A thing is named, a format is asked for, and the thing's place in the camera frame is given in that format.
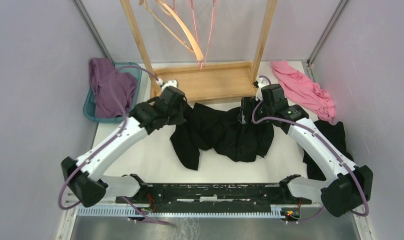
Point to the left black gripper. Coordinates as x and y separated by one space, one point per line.
180 112

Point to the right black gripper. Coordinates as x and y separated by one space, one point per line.
263 100

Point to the black pleated skirt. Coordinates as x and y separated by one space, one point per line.
207 128

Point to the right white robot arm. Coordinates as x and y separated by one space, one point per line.
346 188

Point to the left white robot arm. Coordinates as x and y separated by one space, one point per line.
85 177

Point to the wooden hanger rack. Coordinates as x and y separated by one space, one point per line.
213 82

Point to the pink garment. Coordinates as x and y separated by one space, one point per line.
300 89

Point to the purple garment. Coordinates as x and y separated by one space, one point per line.
113 91

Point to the black garment right side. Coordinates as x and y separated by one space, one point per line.
336 135

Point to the teal plastic basket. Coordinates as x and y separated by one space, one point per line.
89 105

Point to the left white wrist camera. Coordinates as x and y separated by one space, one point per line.
169 83

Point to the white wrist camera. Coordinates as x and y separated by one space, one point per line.
169 83
261 81

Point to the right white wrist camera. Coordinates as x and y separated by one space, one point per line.
261 81

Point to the pink wire hanger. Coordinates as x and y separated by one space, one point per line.
201 64

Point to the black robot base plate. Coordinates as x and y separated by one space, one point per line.
214 198

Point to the slotted grey cable duct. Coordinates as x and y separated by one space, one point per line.
128 211

